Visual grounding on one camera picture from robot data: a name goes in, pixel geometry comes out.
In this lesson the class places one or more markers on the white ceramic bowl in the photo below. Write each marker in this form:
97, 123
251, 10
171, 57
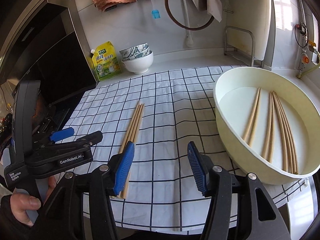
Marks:
139, 65

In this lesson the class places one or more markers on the blue patterned bowl lower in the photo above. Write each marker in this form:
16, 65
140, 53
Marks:
143, 53

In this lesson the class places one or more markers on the white cutting board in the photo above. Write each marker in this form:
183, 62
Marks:
253, 15

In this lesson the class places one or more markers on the white hanging rag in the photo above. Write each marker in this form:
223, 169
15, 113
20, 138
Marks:
214, 8

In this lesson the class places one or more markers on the black range hood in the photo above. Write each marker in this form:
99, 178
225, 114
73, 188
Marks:
51, 47

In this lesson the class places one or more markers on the blue patterned bowl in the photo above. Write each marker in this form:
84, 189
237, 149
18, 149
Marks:
128, 52
143, 53

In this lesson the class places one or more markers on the cream round basin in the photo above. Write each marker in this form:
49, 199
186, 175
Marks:
234, 94

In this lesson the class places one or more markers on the wooden chopstick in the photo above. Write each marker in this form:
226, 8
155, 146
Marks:
134, 125
138, 125
129, 128

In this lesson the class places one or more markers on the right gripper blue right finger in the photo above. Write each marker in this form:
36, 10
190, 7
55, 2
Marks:
198, 167

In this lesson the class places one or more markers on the white checkered cloth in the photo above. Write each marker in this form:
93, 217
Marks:
178, 108

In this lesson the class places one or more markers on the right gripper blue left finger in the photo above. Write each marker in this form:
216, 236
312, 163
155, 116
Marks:
123, 168

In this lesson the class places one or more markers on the white long-handled brush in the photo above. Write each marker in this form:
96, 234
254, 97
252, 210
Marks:
189, 39

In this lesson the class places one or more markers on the person's left hand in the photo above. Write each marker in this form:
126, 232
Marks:
14, 211

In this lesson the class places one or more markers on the hanging peeler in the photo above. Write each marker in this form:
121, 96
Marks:
227, 7

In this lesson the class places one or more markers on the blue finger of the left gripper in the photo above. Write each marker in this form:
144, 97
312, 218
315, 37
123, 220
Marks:
62, 134

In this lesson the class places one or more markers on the blue patterned bowl upper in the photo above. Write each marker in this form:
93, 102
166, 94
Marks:
128, 52

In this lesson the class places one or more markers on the metal board rack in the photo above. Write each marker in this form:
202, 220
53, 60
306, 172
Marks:
239, 51

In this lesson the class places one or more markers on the blue silicone brush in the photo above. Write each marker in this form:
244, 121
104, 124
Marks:
155, 12

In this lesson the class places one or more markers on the gas valve with hose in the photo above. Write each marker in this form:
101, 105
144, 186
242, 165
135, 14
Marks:
307, 37

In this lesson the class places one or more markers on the yellow detergent refill pouch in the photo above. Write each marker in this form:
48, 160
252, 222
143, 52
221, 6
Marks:
105, 61

